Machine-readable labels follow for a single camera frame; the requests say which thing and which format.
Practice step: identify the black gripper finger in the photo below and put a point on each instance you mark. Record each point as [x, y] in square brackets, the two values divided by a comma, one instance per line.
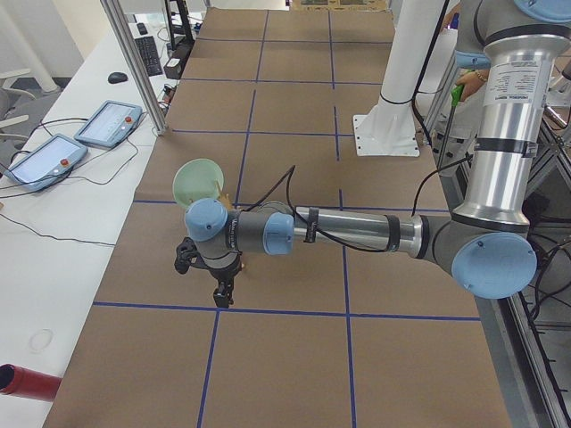
[229, 288]
[219, 297]

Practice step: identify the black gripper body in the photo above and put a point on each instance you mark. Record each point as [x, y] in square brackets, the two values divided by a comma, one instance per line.
[221, 274]

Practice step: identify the light green plate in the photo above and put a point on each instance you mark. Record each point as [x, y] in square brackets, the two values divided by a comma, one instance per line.
[195, 180]

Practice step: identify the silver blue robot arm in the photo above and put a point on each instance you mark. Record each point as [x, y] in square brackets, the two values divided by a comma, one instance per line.
[482, 244]

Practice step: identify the person's hand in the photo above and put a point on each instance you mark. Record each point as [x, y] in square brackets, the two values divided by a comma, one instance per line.
[472, 80]

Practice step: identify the wooden dish rack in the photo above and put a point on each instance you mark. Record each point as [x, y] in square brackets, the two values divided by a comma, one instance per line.
[225, 200]

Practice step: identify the brown paper table cover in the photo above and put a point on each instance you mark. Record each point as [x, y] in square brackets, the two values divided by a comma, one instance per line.
[319, 335]

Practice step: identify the far blue teach pendant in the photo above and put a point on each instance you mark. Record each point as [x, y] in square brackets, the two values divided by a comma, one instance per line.
[110, 124]

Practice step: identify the blue teach pendant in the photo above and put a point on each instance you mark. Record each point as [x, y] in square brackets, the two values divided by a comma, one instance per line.
[110, 124]
[46, 164]

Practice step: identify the near blue teach pendant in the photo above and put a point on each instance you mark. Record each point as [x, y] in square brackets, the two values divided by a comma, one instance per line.
[46, 164]

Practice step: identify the small black box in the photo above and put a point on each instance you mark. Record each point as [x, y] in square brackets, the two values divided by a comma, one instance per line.
[175, 65]

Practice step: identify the black computer mouse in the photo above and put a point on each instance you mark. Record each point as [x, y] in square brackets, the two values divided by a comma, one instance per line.
[117, 77]

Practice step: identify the red cylinder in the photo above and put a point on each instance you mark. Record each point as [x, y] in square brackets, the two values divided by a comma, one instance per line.
[29, 384]

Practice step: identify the black keyboard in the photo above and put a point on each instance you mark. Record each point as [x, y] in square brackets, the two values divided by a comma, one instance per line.
[147, 49]

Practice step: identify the person in beige clothes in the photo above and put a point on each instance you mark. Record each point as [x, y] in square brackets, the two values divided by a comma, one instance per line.
[468, 114]

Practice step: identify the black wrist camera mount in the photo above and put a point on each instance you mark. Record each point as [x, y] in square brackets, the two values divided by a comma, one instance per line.
[187, 256]

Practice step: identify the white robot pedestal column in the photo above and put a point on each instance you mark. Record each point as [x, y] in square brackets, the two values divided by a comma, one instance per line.
[389, 128]

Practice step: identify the aluminium frame post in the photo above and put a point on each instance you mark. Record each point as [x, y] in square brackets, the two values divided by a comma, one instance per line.
[121, 29]

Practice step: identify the green handled tool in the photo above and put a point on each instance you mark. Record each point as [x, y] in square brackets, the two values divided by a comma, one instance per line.
[456, 94]

